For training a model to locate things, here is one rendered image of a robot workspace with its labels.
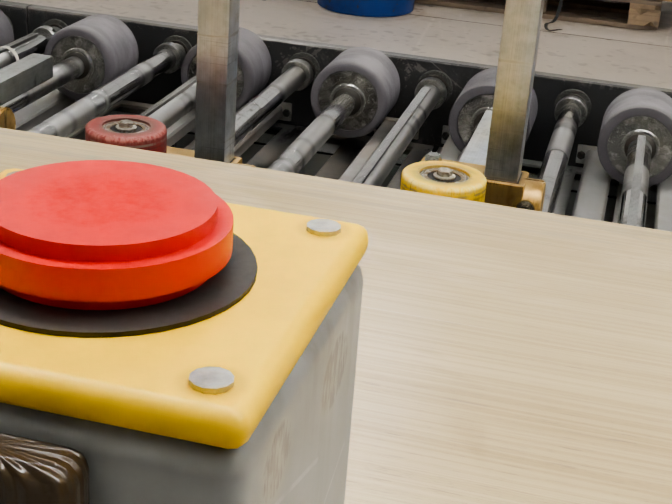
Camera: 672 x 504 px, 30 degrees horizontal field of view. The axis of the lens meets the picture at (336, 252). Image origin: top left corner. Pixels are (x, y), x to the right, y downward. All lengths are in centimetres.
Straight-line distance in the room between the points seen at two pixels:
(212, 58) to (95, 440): 120
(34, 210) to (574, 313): 78
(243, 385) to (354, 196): 96
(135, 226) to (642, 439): 64
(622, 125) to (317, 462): 149
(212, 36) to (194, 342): 118
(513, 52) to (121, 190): 109
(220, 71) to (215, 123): 6
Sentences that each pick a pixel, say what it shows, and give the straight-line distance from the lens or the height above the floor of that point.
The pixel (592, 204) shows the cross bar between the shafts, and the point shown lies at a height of 74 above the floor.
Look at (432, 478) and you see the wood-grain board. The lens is 73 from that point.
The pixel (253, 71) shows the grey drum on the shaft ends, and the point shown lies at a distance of 181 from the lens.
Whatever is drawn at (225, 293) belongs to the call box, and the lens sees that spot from 19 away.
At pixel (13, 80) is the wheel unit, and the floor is 84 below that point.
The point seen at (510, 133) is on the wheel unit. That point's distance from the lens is 130.
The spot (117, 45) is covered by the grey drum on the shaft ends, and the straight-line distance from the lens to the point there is 187.
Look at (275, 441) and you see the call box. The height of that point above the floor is 121.
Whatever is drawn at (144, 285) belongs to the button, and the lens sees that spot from 18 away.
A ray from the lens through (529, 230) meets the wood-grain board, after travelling 109.
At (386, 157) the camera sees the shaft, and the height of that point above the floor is 81.
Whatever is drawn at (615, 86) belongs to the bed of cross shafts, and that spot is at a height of 84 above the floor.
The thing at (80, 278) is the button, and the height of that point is 123.
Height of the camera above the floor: 130
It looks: 24 degrees down
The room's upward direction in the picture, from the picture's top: 4 degrees clockwise
